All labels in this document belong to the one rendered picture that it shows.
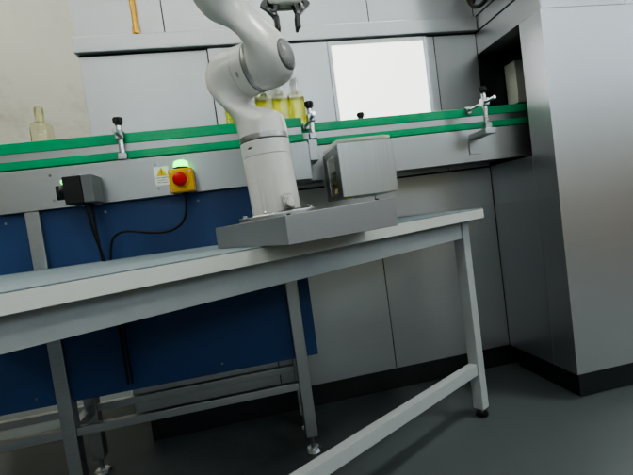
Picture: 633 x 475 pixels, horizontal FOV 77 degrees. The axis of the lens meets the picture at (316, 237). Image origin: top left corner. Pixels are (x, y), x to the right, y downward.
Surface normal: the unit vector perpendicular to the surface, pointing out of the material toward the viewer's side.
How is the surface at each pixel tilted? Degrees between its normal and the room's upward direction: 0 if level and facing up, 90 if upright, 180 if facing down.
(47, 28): 90
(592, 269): 90
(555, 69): 90
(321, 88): 90
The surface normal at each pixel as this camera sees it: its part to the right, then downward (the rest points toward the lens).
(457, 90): 0.18, 0.03
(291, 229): 0.61, -0.04
